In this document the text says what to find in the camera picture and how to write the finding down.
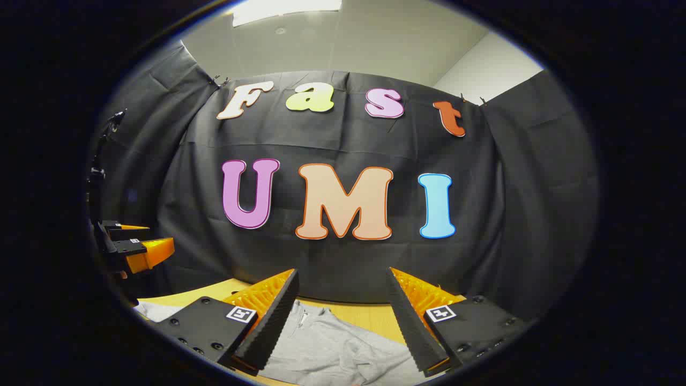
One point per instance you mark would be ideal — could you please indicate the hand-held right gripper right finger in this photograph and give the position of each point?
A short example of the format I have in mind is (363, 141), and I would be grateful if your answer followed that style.
(412, 327)

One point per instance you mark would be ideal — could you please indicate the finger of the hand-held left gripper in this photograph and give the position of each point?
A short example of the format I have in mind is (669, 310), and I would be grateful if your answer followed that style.
(144, 252)
(120, 225)

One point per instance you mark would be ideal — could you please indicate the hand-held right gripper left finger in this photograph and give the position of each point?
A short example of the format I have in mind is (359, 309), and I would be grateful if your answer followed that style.
(273, 327)

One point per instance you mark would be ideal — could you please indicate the grey sweatshirt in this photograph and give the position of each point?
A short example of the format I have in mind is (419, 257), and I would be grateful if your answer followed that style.
(332, 348)

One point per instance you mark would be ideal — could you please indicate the black backdrop cloth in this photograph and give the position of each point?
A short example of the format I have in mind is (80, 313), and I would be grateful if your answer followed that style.
(482, 214)

